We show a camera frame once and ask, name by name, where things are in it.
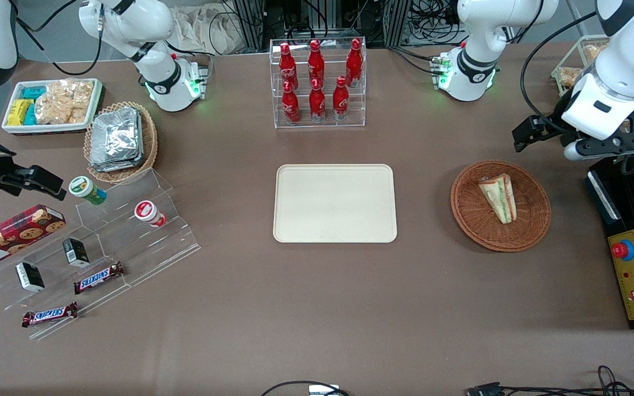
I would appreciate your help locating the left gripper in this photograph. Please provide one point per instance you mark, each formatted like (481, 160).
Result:
(554, 121)

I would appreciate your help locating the triangular sandwich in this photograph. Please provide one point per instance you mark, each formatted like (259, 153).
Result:
(499, 198)

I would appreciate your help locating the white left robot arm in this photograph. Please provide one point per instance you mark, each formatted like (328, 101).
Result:
(482, 27)

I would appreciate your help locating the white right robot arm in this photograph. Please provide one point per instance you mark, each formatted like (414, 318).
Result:
(130, 22)

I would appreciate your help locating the white rectangular snack tray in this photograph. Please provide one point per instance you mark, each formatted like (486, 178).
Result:
(47, 128)

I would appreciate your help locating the brown wicker basket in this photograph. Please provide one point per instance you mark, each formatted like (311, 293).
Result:
(471, 220)
(149, 143)

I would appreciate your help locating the beige plastic tray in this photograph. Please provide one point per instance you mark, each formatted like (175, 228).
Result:
(333, 203)

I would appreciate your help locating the clear bag of crackers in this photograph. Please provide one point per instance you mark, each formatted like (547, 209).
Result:
(570, 77)
(595, 53)

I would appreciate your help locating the red tartan cookie box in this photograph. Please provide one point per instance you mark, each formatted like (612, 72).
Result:
(14, 236)

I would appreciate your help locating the green yogurt cup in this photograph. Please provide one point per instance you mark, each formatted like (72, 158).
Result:
(85, 188)

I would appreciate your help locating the teal snack packet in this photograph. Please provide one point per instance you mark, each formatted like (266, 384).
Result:
(31, 115)
(34, 93)

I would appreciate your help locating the yellow snack packet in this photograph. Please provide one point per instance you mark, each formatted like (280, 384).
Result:
(18, 113)

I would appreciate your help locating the clear rice cracker bag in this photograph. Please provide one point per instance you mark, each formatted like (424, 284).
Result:
(64, 102)

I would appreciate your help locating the small black carton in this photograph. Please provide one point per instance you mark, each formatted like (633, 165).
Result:
(76, 253)
(30, 277)

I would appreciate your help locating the silver foil packet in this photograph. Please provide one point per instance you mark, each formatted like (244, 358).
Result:
(116, 137)

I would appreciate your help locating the black table machine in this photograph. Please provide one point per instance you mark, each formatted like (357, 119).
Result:
(622, 214)

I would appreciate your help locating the brown Snickers bar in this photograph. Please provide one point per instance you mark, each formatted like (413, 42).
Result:
(50, 314)
(98, 278)

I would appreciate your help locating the clear acrylic step stand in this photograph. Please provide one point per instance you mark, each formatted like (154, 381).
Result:
(130, 247)

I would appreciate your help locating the red yogurt cup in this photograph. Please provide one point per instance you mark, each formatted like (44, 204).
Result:
(148, 212)

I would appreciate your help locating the red emergency stop button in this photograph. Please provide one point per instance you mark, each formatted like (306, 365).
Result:
(622, 250)

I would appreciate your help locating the red cola bottle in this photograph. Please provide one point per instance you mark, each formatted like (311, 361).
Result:
(290, 107)
(316, 63)
(340, 102)
(287, 63)
(354, 63)
(317, 104)

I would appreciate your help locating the clear acrylic bottle rack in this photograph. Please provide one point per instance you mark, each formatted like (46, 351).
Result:
(328, 125)

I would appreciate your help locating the beige cloth bag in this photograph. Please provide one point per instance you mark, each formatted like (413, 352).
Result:
(201, 27)

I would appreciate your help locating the small white device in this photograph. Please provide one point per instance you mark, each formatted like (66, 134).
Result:
(323, 390)

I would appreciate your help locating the aluminium frame post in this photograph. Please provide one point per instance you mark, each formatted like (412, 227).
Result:
(397, 22)
(248, 25)

